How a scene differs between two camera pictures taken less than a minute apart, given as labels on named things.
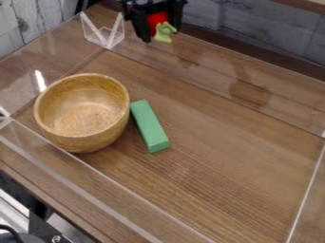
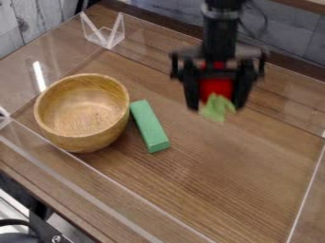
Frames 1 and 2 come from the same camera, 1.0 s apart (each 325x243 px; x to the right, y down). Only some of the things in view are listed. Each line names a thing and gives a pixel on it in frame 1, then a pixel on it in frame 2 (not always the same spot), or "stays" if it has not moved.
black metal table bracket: (44, 231) stays
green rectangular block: (150, 127) stays
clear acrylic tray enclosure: (179, 142) stays
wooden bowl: (80, 112) stays
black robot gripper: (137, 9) → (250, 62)
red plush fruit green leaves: (159, 28) → (216, 93)
